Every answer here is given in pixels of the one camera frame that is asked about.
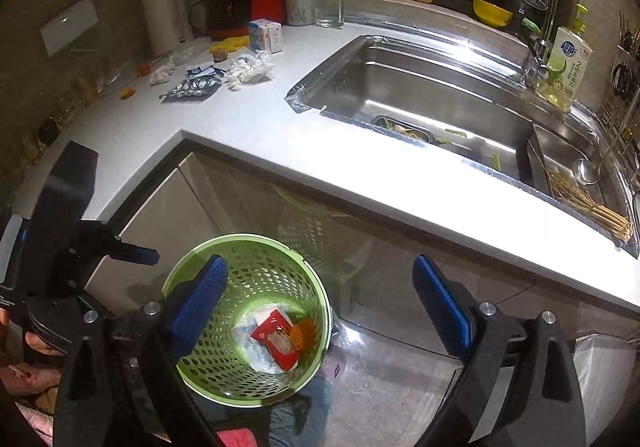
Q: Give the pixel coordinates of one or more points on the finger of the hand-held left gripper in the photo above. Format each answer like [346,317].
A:
[142,256]

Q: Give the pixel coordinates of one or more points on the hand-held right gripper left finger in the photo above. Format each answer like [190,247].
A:
[200,312]

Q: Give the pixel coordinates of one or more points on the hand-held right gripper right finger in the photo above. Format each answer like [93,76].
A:
[442,299]

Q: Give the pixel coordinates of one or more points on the green perforated waste basket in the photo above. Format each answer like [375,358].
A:
[210,377]

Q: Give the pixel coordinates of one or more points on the red snack wrapper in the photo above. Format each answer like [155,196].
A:
[275,334]

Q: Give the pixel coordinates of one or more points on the orange mesh scrap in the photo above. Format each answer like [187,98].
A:
[303,334]

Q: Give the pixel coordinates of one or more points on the small orange peel piece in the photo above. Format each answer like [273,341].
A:
[128,92]
[145,69]

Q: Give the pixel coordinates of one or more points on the small white tissue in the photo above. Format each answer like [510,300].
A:
[161,73]

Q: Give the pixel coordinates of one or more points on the silver foil blister pack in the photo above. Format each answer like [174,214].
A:
[192,89]

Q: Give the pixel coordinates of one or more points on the blue and white packet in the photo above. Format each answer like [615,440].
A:
[199,71]

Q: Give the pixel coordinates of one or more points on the clear plastic wrap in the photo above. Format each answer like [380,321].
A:
[190,51]

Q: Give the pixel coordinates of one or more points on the small brown nut shell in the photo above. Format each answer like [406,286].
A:
[219,56]

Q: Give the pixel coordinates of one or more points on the large white tissue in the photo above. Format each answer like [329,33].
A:
[247,67]

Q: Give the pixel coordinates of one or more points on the small blue white carton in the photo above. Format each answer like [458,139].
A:
[265,37]

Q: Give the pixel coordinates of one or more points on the person's left hand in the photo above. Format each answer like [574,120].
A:
[40,343]

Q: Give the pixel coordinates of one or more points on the glass spice jar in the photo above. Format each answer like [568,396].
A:
[48,132]
[31,146]
[65,113]
[87,91]

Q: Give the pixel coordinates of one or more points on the red fabric item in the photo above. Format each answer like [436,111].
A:
[236,439]

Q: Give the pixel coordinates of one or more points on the green vegetable scrap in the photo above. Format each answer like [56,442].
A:
[452,134]
[496,161]

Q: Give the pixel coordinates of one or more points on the sink strainer basket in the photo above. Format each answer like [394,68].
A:
[400,127]

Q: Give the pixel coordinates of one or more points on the metal ladle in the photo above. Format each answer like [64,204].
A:
[586,172]

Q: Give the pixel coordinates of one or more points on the white electric kettle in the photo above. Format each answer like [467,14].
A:
[162,17]

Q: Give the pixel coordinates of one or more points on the stainless steel sink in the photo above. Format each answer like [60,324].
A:
[425,82]

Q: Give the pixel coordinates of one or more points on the yellow dish cloth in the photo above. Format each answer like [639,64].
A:
[232,44]

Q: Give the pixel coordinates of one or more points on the dish soap bottle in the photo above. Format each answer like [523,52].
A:
[565,72]

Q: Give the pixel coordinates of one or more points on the metal utensil rack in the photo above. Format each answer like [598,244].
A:
[625,77]

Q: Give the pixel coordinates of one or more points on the green plastic utensil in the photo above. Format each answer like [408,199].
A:
[531,25]

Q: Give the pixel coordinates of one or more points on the yellow bowl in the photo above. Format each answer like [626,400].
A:
[492,13]

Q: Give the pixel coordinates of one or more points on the white ceramic mug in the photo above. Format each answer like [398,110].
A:
[299,2]

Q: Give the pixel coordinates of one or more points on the clear glass mug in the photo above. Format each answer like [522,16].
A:
[327,7]

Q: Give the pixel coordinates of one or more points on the white wall socket plate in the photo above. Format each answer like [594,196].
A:
[70,24]

